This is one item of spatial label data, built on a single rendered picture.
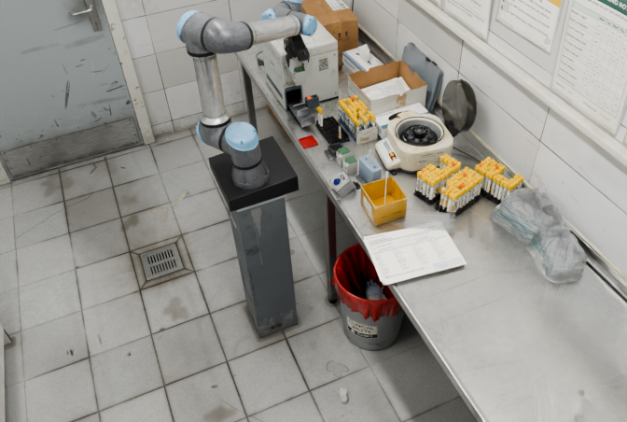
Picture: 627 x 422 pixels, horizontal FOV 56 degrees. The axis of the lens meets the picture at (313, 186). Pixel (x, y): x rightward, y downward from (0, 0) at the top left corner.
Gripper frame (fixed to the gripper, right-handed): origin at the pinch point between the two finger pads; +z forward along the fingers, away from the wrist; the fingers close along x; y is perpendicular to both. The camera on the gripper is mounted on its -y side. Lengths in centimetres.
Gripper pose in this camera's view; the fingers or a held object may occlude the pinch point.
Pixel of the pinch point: (299, 73)
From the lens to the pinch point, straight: 259.6
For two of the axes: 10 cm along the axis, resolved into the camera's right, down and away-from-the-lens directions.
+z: 0.4, 7.4, 6.8
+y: -3.7, -6.2, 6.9
